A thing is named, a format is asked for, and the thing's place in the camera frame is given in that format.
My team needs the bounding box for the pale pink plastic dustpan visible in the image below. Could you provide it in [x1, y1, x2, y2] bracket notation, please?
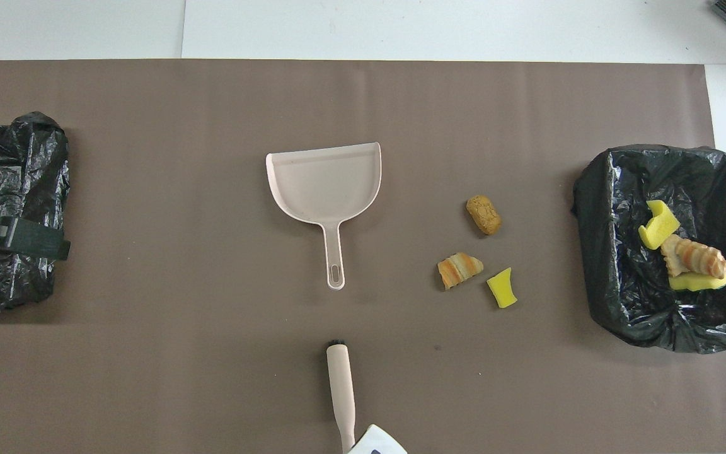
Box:
[265, 141, 382, 291]

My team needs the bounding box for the beige handled hand brush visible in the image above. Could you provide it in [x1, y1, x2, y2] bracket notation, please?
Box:
[326, 340, 357, 454]

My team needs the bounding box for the brown toy bread roll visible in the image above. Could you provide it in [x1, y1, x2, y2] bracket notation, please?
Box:
[466, 195, 502, 236]

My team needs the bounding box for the plain yellow sponge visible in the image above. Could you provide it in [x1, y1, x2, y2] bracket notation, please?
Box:
[638, 199, 681, 251]

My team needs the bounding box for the yellow sponge green scourer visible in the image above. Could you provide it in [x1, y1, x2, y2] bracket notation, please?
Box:
[669, 270, 726, 293]

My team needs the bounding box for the bin lined black plastic bag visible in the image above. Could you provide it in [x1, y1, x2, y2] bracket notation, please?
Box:
[573, 144, 726, 354]
[0, 112, 71, 311]

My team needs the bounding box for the brown table mat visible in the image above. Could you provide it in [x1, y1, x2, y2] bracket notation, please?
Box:
[0, 60, 726, 454]

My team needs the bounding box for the cut toy croissant piece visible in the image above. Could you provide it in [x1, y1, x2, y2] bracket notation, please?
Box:
[437, 252, 485, 291]

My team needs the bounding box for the small yellow sponge piece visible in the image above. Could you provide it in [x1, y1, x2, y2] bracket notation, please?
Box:
[487, 267, 519, 309]

